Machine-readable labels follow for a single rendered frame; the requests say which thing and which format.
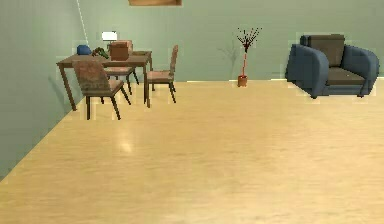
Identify brown wooden dining chair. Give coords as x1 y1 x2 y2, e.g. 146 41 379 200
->
145 44 180 104
103 65 140 96
72 59 132 121

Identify brown wooden dining table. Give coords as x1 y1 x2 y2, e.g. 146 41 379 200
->
56 50 154 112

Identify bare twig potted plant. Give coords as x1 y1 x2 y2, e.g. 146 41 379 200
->
236 27 263 88

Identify brown cardboard box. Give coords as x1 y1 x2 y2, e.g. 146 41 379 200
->
108 39 134 62

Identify green leafy plant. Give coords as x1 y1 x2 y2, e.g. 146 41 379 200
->
91 46 110 60

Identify blue armchair brown cushions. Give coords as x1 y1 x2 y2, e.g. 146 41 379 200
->
284 33 381 100

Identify brown framed wall picture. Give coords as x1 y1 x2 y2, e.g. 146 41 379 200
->
128 0 183 7

